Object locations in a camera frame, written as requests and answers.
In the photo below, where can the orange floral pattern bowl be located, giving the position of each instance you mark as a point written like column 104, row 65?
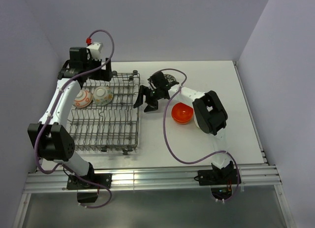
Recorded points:
column 83, row 99

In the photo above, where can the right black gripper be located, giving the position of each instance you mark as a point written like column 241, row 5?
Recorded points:
column 152, row 105

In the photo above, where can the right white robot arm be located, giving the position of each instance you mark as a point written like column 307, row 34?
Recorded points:
column 208, row 111

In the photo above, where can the white bowl yellow flower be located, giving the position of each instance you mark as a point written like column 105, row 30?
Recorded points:
column 102, row 95

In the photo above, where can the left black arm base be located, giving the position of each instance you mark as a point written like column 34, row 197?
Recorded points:
column 87, row 193

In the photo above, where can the white square bowl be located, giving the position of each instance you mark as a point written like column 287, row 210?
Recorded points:
column 195, row 121

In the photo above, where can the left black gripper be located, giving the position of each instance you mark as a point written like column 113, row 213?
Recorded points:
column 104, row 75

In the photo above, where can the plain orange bowl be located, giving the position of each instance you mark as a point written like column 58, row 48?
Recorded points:
column 181, row 113

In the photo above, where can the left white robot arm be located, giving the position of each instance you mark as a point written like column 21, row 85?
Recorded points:
column 53, row 145

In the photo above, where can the aluminium mounting rail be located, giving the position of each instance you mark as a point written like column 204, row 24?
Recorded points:
column 151, row 179

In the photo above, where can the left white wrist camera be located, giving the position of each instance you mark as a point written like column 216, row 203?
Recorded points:
column 94, row 49

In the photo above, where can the dark patterned bottom bowl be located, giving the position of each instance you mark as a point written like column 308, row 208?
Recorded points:
column 170, row 78

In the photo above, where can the grey wire dish rack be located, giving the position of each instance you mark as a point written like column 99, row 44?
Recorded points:
column 112, row 127

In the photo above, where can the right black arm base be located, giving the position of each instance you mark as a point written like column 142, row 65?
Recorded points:
column 226, row 177

